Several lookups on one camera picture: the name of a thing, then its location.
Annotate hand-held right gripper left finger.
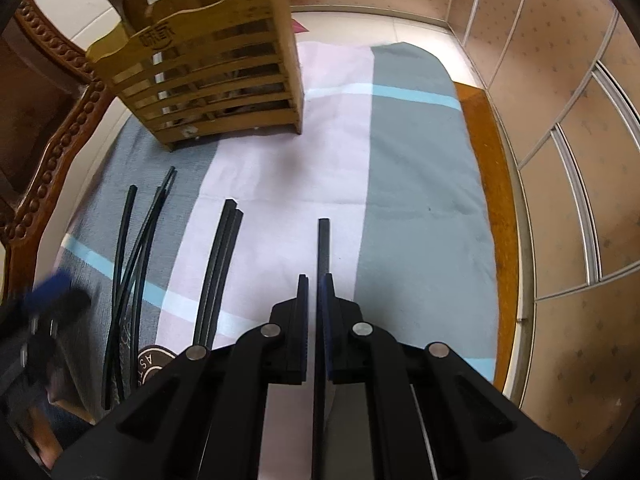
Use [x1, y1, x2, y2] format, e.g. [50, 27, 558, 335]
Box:
[52, 274, 311, 480]

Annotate slatted wooden utensil holder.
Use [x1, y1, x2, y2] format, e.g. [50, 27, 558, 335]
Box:
[86, 0, 305, 153]

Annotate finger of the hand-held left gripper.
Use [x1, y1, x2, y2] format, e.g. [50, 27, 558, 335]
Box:
[22, 267, 93, 323]

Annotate carved brown wooden chair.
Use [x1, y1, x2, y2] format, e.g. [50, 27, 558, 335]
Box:
[0, 0, 523, 411]

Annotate bundle of black chopsticks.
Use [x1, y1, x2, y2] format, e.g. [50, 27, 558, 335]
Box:
[101, 166, 245, 409]

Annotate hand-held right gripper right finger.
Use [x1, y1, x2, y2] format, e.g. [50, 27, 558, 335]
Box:
[322, 272, 581, 480]

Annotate slim black chopstick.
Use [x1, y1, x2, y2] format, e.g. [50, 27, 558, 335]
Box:
[311, 218, 332, 480]

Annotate pink grey checked cloth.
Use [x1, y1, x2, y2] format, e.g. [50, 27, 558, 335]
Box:
[47, 40, 501, 411]

